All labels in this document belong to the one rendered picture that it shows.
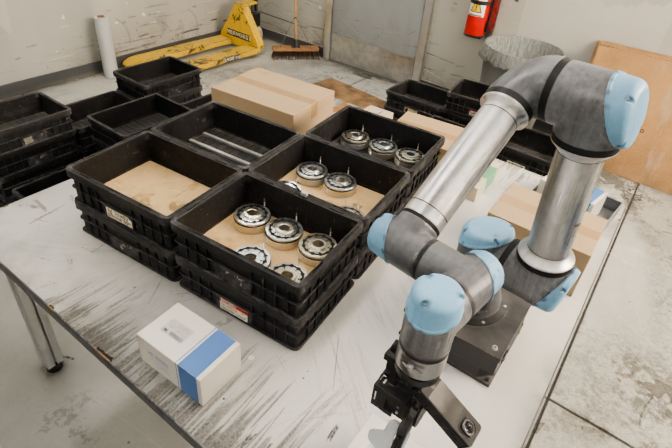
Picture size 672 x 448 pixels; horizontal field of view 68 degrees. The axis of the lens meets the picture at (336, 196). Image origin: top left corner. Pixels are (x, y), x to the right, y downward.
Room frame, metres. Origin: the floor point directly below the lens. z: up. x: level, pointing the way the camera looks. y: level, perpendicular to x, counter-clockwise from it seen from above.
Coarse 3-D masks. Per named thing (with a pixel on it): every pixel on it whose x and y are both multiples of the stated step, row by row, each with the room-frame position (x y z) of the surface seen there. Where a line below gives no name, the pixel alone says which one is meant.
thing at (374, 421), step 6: (372, 414) 0.58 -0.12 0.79; (372, 420) 0.56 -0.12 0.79; (378, 420) 0.56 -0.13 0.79; (366, 426) 0.55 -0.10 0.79; (372, 426) 0.55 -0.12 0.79; (378, 426) 0.55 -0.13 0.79; (384, 426) 0.55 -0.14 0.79; (360, 432) 0.54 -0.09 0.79; (366, 432) 0.54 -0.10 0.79; (396, 432) 0.54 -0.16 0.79; (354, 438) 0.52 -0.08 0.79; (360, 438) 0.52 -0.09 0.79; (366, 438) 0.52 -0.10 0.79; (354, 444) 0.51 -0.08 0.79; (360, 444) 0.51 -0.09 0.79; (366, 444) 0.51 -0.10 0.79; (408, 444) 0.52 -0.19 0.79; (414, 444) 0.52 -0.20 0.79
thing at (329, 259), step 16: (240, 176) 1.18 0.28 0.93; (256, 176) 1.19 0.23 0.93; (288, 192) 1.12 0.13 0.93; (192, 208) 1.01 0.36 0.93; (176, 224) 0.94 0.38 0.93; (192, 240) 0.91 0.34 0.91; (208, 240) 0.89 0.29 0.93; (352, 240) 0.96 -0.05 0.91; (224, 256) 0.86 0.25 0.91; (240, 256) 0.85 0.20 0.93; (336, 256) 0.89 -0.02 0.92; (256, 272) 0.82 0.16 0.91; (272, 272) 0.80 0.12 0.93; (320, 272) 0.83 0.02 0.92; (288, 288) 0.78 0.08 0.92; (304, 288) 0.77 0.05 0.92
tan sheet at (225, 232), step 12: (228, 216) 1.12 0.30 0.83; (216, 228) 1.06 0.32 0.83; (228, 228) 1.06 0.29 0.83; (216, 240) 1.01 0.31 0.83; (228, 240) 1.01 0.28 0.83; (240, 240) 1.02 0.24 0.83; (252, 240) 1.02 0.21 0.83; (264, 240) 1.03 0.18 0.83; (276, 252) 0.98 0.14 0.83; (288, 252) 0.99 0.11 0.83; (300, 264) 0.95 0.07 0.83
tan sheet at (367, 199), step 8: (288, 176) 1.36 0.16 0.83; (312, 192) 1.28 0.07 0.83; (320, 192) 1.28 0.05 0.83; (360, 192) 1.31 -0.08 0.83; (368, 192) 1.31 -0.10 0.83; (376, 192) 1.32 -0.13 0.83; (328, 200) 1.24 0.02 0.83; (336, 200) 1.25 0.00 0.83; (344, 200) 1.25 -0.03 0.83; (352, 200) 1.26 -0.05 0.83; (360, 200) 1.26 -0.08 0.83; (368, 200) 1.27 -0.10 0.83; (376, 200) 1.27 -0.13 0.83; (360, 208) 1.22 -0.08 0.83; (368, 208) 1.22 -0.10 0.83
